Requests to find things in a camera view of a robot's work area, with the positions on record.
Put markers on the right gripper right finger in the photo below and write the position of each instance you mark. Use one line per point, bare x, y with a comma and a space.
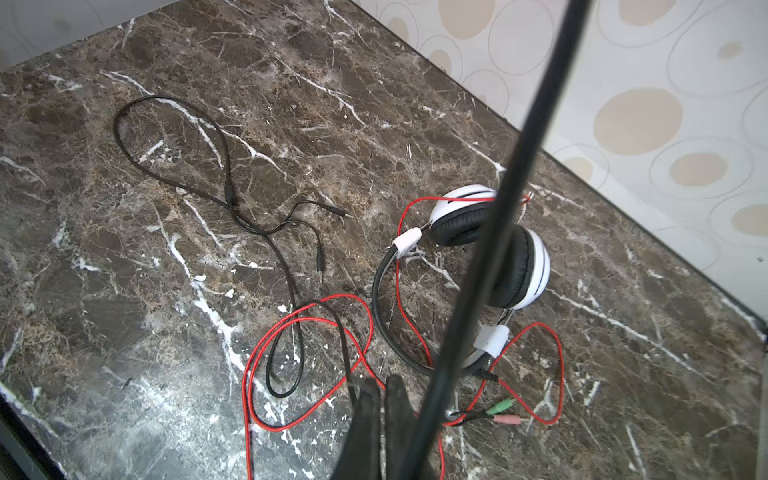
399, 421

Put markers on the white red headphones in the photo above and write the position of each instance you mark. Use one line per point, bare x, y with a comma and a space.
512, 264

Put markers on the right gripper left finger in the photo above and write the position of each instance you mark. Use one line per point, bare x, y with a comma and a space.
360, 454

